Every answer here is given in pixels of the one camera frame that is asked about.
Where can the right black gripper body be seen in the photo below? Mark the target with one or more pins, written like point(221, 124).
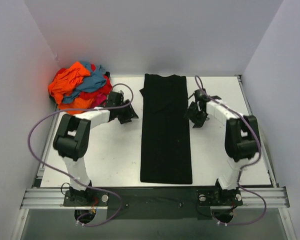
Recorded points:
point(196, 114)

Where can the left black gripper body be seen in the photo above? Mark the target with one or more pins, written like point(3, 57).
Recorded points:
point(126, 114)

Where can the black t shirt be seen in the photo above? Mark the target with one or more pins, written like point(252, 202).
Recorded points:
point(165, 138)

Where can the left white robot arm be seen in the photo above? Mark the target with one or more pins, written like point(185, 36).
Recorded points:
point(72, 139)

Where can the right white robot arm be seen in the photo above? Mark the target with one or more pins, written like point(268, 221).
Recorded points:
point(242, 141)

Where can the pink t shirt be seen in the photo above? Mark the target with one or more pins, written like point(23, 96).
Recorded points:
point(99, 100)

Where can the red t shirt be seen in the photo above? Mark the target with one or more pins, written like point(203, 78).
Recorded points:
point(103, 90)

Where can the blue t shirt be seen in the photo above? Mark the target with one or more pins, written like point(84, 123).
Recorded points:
point(90, 84)

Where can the orange t shirt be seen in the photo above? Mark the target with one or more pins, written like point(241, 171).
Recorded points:
point(65, 83)

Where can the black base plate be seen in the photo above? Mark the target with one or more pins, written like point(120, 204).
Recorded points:
point(154, 203)

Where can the aluminium frame rail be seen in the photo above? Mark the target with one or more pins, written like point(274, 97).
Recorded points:
point(52, 198)

